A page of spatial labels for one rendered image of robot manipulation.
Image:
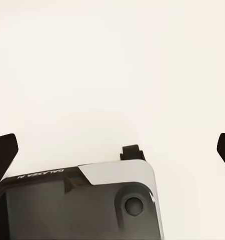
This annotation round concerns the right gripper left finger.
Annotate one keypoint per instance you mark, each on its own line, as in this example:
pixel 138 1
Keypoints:
pixel 8 151

